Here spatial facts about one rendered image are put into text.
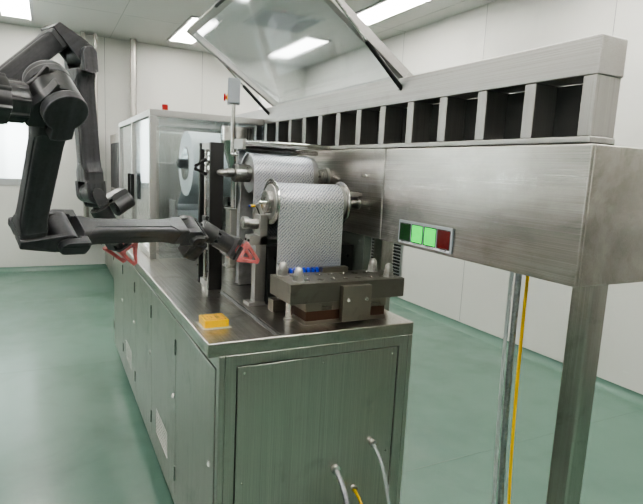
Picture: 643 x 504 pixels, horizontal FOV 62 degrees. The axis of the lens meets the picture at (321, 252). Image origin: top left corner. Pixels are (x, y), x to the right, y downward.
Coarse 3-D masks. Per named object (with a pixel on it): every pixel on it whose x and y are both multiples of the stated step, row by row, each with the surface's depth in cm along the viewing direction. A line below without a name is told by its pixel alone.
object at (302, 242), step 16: (288, 224) 171; (304, 224) 174; (320, 224) 177; (336, 224) 179; (288, 240) 172; (304, 240) 175; (320, 240) 177; (336, 240) 180; (288, 256) 173; (304, 256) 176; (320, 256) 178; (336, 256) 181
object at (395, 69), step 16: (224, 0) 188; (336, 0) 151; (208, 16) 210; (352, 16) 155; (192, 32) 235; (368, 32) 158; (208, 48) 242; (384, 48) 162; (224, 64) 248; (384, 64) 160; (400, 64) 165; (384, 80) 178
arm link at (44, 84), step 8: (40, 72) 91; (48, 72) 92; (56, 72) 92; (32, 80) 91; (40, 80) 91; (48, 80) 91; (56, 80) 90; (64, 80) 92; (32, 88) 91; (40, 88) 90; (48, 88) 90; (56, 88) 89; (64, 88) 91; (72, 88) 92; (32, 96) 91; (40, 96) 90; (32, 104) 90; (40, 104) 90; (32, 112) 90; (32, 120) 92; (40, 120) 92
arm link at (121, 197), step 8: (96, 192) 152; (112, 192) 161; (120, 192) 161; (128, 192) 163; (96, 200) 153; (104, 200) 155; (112, 200) 159; (120, 200) 160; (128, 200) 162; (120, 208) 160; (128, 208) 163
